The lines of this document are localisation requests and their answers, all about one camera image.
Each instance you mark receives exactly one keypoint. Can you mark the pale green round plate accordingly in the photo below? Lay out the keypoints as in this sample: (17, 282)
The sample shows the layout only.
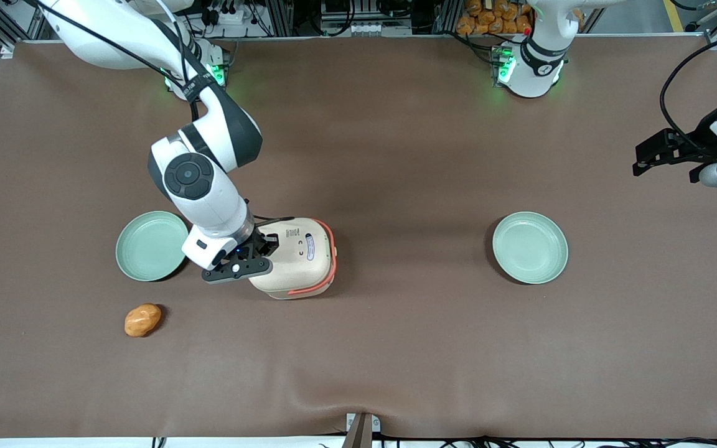
(150, 246)
(529, 247)

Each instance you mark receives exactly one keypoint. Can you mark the white power strip with plugs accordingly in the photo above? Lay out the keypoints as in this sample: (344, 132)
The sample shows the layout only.
(229, 15)

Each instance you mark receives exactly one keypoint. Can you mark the brown table cover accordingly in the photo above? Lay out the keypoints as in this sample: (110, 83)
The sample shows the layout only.
(396, 348)

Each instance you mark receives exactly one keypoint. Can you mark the pile of orange bread rolls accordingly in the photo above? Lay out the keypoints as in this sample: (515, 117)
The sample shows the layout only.
(489, 17)

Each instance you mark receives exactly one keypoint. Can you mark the metal table clamp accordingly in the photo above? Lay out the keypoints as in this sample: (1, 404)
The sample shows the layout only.
(361, 430)

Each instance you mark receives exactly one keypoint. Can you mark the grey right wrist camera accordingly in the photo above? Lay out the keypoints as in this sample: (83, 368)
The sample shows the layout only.
(237, 269)

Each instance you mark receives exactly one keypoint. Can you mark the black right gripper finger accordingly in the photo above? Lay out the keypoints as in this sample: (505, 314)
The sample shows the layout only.
(268, 241)
(262, 252)

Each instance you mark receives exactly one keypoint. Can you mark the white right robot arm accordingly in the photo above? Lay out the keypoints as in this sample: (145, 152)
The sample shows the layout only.
(209, 193)

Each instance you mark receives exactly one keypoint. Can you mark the cream toaster with orange trim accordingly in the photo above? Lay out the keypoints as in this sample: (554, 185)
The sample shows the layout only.
(302, 261)

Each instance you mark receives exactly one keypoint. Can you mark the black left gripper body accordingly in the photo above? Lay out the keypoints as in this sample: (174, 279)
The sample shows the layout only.
(698, 145)

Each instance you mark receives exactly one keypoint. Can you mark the orange-brown bread roll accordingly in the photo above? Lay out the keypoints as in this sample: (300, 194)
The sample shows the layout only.
(142, 320)

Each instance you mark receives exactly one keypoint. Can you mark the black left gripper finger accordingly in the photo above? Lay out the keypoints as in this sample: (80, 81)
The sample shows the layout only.
(657, 144)
(648, 165)

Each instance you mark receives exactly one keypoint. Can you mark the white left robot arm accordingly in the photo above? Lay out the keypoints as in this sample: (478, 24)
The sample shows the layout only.
(536, 68)

